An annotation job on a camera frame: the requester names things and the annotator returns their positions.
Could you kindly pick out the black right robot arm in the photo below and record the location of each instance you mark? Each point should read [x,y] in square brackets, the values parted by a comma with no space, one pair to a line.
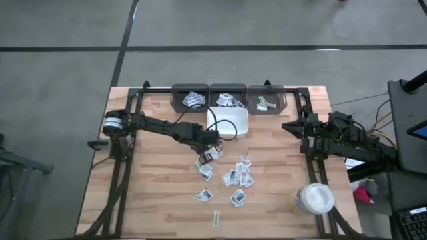
[353,150]

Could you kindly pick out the white bandage packet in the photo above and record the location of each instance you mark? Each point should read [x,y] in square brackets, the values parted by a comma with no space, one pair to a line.
[271,105]
[261,107]

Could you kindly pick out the blue print alcohol pad packet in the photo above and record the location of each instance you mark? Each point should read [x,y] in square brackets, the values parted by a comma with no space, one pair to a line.
[205,170]
[232,175]
[235,203]
[241,105]
[207,195]
[227,104]
[220,103]
[235,103]
[239,196]
[231,100]
[208,177]
[224,98]

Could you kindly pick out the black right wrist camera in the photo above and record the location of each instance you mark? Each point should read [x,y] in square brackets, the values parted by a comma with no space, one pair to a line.
[314,118]

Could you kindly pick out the red cloth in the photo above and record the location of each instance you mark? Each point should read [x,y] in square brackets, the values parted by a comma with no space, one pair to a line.
[362,196]

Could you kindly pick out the black pole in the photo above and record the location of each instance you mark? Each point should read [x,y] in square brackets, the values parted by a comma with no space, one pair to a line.
[415,82]

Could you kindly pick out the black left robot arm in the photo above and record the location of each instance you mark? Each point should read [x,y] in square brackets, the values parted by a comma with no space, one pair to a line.
[156,126]

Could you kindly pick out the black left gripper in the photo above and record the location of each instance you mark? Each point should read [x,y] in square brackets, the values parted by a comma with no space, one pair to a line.
[208,138]

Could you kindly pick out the small blue striped packet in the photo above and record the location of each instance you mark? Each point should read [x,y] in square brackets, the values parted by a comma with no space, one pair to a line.
[185,101]

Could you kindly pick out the white paper sheet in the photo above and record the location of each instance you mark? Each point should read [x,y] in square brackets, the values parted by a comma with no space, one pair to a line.
[353,162]

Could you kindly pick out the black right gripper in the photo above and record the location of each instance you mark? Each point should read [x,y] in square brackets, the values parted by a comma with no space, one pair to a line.
[315,128]

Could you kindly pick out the white plastic bin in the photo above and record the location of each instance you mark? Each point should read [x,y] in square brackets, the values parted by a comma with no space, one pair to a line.
[223,115]

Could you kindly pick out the grey translucent bin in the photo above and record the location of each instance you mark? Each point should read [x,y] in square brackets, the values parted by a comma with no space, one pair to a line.
[177,100]
[278,96]
[215,90]

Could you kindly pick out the large blue striped packet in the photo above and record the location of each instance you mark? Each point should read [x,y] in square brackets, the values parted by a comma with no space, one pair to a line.
[191,96]
[203,99]
[197,100]

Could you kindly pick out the dark cabinet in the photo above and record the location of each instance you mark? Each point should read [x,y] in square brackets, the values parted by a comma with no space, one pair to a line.
[407,190]

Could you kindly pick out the tablet with blue screen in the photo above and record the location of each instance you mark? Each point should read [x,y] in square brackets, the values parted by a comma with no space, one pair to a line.
[421,131]

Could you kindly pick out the black diagonal bar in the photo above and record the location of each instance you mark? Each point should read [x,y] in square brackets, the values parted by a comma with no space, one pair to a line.
[370,171]

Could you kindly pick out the black keyboard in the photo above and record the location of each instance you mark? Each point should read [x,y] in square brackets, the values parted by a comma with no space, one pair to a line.
[415,228]

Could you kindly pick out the grey glove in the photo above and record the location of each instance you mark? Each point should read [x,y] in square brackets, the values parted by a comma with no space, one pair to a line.
[372,187]

